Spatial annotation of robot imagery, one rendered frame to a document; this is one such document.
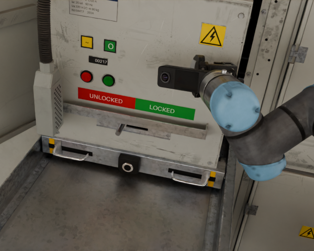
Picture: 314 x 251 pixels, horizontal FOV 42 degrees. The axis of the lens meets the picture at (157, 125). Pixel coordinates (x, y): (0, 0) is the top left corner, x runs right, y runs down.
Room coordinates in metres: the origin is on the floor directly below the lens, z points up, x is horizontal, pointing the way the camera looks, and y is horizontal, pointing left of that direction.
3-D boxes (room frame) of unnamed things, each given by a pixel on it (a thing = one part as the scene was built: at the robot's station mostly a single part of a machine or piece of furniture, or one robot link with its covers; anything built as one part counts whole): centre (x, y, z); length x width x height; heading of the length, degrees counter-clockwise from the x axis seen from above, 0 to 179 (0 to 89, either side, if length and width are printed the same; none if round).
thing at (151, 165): (0.96, 0.06, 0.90); 0.54 x 0.05 x 0.06; 82
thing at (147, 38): (0.94, 0.06, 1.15); 0.48 x 0.01 x 0.48; 82
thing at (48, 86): (0.91, 0.28, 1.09); 0.08 x 0.05 x 0.17; 172
